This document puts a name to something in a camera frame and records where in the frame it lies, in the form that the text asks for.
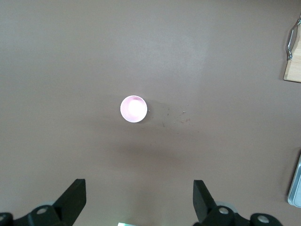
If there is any wooden cutting board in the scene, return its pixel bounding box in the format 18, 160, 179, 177
282, 13, 301, 83

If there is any brown table cover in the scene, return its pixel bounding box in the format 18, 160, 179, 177
0, 0, 301, 226

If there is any metal cutting board handle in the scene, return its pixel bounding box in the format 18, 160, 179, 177
285, 18, 301, 59

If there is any silver digital kitchen scale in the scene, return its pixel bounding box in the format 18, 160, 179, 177
287, 147, 301, 209

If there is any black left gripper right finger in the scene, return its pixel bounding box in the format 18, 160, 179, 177
192, 179, 284, 226

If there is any pink plastic cup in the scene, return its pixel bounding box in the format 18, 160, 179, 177
120, 95, 149, 123

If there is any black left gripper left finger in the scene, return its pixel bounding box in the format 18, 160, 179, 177
0, 178, 87, 226

